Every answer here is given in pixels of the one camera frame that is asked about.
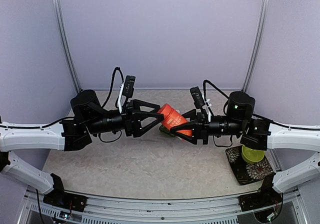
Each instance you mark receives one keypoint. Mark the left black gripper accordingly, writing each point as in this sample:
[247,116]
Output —
[132,121]

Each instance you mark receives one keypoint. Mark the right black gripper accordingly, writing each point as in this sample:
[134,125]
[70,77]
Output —
[201,128]

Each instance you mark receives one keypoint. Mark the red pill bottle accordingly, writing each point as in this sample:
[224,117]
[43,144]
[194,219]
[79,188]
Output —
[172,118]

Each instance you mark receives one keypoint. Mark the green weekly pill organizer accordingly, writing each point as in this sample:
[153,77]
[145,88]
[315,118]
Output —
[166,131]

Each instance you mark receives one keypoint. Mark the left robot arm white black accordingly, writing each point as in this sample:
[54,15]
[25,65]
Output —
[69,134]

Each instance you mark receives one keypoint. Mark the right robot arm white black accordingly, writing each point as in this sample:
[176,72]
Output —
[256,133]

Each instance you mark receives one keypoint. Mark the lime green bowl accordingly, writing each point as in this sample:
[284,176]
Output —
[252,156]

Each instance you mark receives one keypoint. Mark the black floral square plate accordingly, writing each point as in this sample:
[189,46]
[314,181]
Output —
[244,172]

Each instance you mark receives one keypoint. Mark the aluminium front rail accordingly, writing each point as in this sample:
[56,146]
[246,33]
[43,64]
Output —
[115,210]

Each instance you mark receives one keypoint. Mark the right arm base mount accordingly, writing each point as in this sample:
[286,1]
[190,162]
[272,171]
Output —
[258,200]

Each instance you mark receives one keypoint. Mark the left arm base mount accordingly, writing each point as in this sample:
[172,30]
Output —
[66,200]

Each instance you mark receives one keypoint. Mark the right aluminium frame post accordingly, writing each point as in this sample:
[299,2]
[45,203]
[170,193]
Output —
[256,44]

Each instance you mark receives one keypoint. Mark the aluminium frame post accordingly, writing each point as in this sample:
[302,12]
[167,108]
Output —
[256,44]
[65,45]

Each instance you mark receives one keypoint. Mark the left aluminium frame post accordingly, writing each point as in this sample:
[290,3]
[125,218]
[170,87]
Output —
[65,45]

